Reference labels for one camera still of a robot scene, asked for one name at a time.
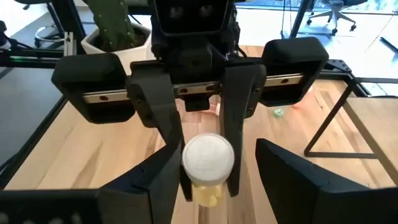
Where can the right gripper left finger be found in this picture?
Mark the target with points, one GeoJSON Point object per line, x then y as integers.
{"type": "Point", "coordinates": [149, 193]}

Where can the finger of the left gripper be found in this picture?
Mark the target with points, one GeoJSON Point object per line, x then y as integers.
{"type": "Point", "coordinates": [239, 102]}
{"type": "Point", "coordinates": [152, 102]}

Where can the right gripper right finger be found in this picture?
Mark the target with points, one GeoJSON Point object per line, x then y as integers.
{"type": "Point", "coordinates": [304, 196]}

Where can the yellow pill bottle white cap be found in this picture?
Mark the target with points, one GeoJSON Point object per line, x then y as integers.
{"type": "Point", "coordinates": [207, 157]}

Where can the wooden shelf black metal legs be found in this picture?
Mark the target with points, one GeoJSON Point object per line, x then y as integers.
{"type": "Point", "coordinates": [382, 124]}

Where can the small clear bottle green pill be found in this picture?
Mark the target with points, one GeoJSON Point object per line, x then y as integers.
{"type": "Point", "coordinates": [278, 113]}

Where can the green cactus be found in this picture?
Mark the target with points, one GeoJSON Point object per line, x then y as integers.
{"type": "Point", "coordinates": [112, 21]}

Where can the white office chair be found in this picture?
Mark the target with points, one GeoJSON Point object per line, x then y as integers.
{"type": "Point", "coordinates": [335, 12]}

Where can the silver metal bracket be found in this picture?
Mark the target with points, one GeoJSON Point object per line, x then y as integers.
{"type": "Point", "coordinates": [70, 43]}

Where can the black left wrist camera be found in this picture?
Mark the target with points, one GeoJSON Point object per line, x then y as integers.
{"type": "Point", "coordinates": [189, 18]}

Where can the black aluminium rail frame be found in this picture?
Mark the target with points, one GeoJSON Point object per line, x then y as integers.
{"type": "Point", "coordinates": [339, 66]}

